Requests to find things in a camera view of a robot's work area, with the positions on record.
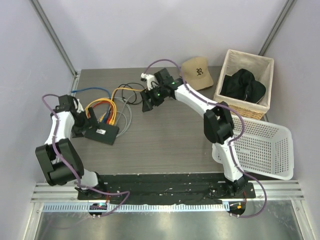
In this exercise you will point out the beige baseball cap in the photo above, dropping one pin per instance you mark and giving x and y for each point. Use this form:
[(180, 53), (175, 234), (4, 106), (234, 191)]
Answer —
[(196, 73)]

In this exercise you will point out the wicker basket with liner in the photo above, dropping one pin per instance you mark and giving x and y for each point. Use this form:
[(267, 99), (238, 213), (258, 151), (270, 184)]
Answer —
[(262, 68)]

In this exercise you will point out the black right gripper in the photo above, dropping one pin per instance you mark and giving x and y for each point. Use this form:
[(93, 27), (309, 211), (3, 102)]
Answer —
[(146, 106)]

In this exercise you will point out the white plastic perforated basket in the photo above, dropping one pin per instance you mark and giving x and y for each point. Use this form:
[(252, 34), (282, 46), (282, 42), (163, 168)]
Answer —
[(266, 149)]

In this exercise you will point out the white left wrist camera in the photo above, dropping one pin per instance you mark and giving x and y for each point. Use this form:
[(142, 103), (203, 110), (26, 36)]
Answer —
[(78, 106)]

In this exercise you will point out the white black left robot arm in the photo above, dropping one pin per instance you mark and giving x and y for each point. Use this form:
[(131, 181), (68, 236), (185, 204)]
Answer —
[(58, 159)]

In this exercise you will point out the black mounting base plate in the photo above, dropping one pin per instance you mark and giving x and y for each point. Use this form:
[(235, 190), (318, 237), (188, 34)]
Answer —
[(172, 190)]

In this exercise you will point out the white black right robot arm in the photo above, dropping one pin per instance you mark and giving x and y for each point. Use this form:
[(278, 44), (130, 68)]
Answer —
[(218, 123)]

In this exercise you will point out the black network switch box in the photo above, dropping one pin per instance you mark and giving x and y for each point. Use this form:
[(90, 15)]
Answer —
[(103, 133)]

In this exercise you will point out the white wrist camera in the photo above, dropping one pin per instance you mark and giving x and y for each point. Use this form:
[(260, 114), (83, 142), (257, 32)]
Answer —
[(78, 106), (151, 81)]

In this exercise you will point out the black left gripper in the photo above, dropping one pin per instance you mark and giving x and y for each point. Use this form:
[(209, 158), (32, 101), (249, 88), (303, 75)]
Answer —
[(77, 132)]

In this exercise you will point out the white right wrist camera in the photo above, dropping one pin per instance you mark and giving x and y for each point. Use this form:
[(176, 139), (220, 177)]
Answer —
[(151, 81)]

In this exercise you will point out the aluminium front rail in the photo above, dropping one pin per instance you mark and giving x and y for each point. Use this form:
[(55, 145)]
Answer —
[(67, 199)]

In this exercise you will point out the black cap in basket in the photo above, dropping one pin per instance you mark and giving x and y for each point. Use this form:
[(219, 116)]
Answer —
[(243, 86)]

